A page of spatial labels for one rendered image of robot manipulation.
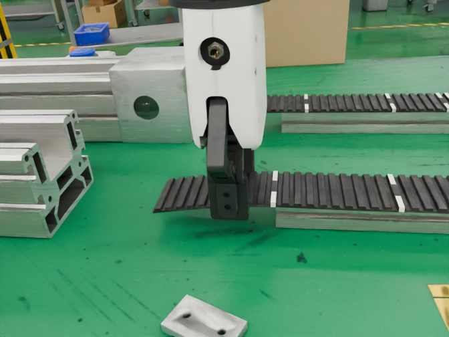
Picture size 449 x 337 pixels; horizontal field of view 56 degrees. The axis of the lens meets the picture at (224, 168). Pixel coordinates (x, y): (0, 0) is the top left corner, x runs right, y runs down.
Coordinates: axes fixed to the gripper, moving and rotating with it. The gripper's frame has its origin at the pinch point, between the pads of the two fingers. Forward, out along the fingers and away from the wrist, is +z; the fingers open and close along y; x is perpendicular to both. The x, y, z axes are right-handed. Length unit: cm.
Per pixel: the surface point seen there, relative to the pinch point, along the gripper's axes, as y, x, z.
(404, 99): 20.1, -18.4, 0.5
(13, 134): 3.0, 21.9, -2.9
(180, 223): -1.2, 5.0, 4.0
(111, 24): 465, 208, 80
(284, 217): -1.3, -4.5, 2.8
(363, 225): -1.3, -11.1, 3.3
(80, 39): 275, 154, 52
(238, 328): -12.8, -1.8, 3.1
